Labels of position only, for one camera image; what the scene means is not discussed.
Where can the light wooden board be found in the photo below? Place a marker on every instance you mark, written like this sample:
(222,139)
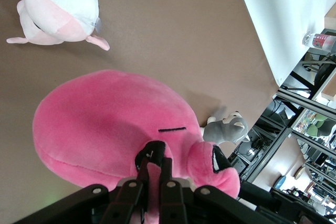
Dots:
(331,16)

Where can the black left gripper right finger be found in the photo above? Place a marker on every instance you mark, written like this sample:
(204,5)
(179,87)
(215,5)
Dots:
(173,203)

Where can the pink round plush toy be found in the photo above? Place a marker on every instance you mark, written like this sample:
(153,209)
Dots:
(105,119)

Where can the grey husky plush toy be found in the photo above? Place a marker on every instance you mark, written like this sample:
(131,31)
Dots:
(220,129)

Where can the green office chair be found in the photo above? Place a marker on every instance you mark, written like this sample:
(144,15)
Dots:
(319,128)

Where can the grey metal shelf rack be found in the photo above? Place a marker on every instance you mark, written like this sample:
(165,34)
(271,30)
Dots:
(286,129)

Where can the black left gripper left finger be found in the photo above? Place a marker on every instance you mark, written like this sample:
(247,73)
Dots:
(123,203)

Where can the clear bottle with red label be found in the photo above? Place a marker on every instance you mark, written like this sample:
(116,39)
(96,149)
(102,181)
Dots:
(319,41)

